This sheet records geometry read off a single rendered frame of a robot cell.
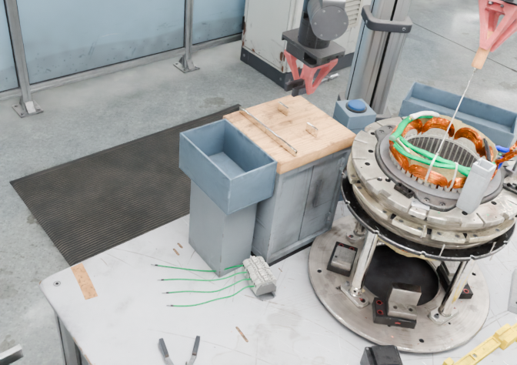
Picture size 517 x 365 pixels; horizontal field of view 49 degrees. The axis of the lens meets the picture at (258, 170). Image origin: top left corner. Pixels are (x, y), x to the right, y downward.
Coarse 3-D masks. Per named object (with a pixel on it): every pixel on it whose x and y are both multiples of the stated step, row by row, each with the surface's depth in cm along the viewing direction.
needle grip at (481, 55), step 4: (488, 32) 90; (492, 32) 89; (488, 36) 90; (480, 48) 91; (476, 52) 91; (480, 52) 91; (484, 52) 90; (488, 52) 91; (476, 56) 91; (480, 56) 91; (484, 56) 91; (476, 60) 91; (480, 60) 91; (484, 60) 91; (472, 64) 92; (476, 64) 91; (480, 64) 91; (476, 68) 91; (480, 68) 91
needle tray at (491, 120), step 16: (416, 96) 138; (432, 96) 136; (448, 96) 134; (464, 96) 133; (400, 112) 130; (416, 112) 129; (448, 112) 134; (464, 112) 135; (480, 112) 133; (496, 112) 131; (512, 112) 130; (480, 128) 124; (496, 128) 131; (512, 128) 128; (496, 144) 124
